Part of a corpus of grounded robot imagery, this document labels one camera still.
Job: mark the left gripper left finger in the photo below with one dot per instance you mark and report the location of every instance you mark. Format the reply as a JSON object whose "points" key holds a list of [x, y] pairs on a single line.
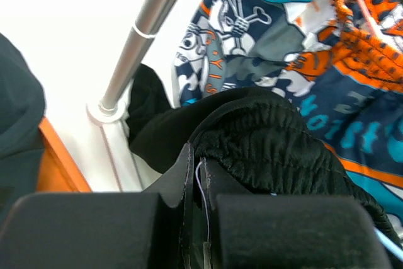
{"points": [[148, 229]]}

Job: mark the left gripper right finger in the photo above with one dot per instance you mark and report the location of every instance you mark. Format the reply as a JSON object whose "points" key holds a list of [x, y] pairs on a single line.
{"points": [[290, 231]]}

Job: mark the black shorts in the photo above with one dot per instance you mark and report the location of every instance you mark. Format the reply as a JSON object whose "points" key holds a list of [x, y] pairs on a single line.
{"points": [[257, 136]]}

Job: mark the dark navy shorts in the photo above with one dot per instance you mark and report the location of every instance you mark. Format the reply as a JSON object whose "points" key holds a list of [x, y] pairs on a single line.
{"points": [[22, 110]]}

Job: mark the patterned blue orange shorts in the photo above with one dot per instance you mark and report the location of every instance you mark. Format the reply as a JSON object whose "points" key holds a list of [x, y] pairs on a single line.
{"points": [[319, 55]]}

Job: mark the pink hanger patterned shorts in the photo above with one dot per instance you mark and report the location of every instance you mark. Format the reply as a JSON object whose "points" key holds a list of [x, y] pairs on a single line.
{"points": [[370, 21]]}

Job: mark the orange plastic basket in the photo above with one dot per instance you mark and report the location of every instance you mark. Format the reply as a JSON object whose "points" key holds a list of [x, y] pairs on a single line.
{"points": [[58, 171]]}

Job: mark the metal clothes rack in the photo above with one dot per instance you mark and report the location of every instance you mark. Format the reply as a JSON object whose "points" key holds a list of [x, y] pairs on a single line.
{"points": [[108, 112]]}

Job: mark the blue wire hanger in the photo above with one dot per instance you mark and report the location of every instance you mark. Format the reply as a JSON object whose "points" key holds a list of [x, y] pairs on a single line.
{"points": [[395, 249]]}

